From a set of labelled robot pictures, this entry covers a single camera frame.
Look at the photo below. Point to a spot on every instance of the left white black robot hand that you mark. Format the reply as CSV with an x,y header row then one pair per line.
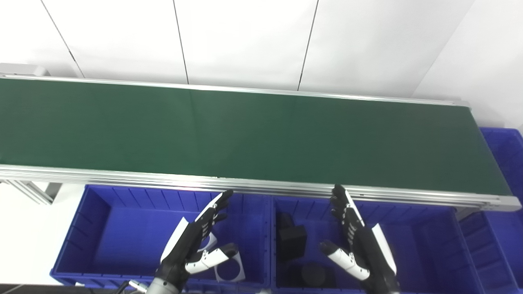
x,y
184,245

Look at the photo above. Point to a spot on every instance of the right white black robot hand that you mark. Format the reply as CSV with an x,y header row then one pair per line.
x,y
374,257

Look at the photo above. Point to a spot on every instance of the black block with cylinder part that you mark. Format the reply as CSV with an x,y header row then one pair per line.
x,y
310,275
292,241

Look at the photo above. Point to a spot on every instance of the blue plastic bin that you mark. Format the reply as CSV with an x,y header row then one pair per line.
x,y
122,241
425,249
502,241

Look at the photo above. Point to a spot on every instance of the green conveyor belt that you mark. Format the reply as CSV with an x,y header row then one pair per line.
x,y
122,175
261,134

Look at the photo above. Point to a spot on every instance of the aluminium conveyor support leg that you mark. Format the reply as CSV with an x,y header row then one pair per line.
x,y
32,192

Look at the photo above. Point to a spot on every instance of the grey conveyor motor housing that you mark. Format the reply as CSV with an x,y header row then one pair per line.
x,y
24,70

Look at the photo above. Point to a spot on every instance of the white square plate with hole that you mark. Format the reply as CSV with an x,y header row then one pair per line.
x,y
210,243
239,271

